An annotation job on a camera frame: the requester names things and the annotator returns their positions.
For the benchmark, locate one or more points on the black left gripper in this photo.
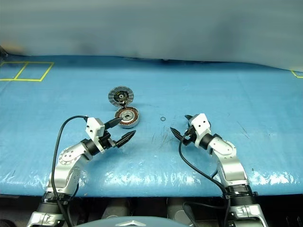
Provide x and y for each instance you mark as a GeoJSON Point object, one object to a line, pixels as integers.
{"type": "Point", "coordinates": [107, 142]}

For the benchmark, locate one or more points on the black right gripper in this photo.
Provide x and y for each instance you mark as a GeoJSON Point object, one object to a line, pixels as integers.
{"type": "Point", "coordinates": [189, 137]}

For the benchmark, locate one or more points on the silver finned motor cover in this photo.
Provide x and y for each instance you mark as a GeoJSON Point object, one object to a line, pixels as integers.
{"type": "Point", "coordinates": [113, 95]}

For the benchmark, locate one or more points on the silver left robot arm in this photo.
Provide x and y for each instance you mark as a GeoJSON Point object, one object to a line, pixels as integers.
{"type": "Point", "coordinates": [68, 156]}

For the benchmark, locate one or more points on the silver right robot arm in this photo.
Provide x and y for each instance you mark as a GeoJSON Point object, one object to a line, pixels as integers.
{"type": "Point", "coordinates": [232, 165]}

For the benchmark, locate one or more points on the silver motor base copper windings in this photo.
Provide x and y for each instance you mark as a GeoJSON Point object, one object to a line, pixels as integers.
{"type": "Point", "coordinates": [133, 118]}

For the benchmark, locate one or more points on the grey rounded cover silver emblem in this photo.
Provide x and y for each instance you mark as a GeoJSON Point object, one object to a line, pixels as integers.
{"type": "Point", "coordinates": [113, 222]}

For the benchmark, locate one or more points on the yellow tape double rectangle outline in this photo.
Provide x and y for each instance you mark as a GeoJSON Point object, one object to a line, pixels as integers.
{"type": "Point", "coordinates": [28, 80]}

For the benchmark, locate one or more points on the yellow tape corner mark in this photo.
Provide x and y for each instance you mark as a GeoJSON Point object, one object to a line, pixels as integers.
{"type": "Point", "coordinates": [299, 77]}

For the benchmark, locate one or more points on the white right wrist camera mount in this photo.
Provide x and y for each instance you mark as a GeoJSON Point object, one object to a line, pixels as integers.
{"type": "Point", "coordinates": [201, 123]}

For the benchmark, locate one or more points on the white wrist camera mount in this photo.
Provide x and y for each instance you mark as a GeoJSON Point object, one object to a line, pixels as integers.
{"type": "Point", "coordinates": [201, 123]}
{"type": "Point", "coordinates": [93, 127]}

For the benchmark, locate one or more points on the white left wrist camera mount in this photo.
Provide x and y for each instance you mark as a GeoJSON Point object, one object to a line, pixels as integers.
{"type": "Point", "coordinates": [93, 127]}

